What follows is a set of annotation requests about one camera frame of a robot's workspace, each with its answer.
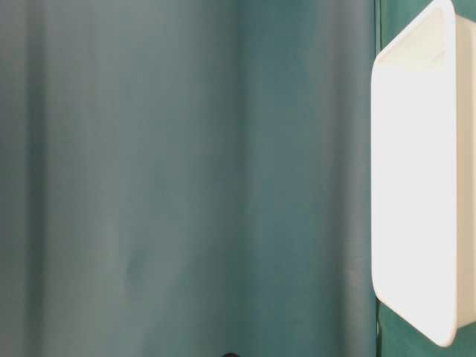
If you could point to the white plastic case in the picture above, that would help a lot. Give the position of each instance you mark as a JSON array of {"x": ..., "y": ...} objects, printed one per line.
[{"x": 423, "y": 173}]

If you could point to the green table cloth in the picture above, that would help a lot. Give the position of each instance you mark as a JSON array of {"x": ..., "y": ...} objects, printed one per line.
[{"x": 192, "y": 178}]

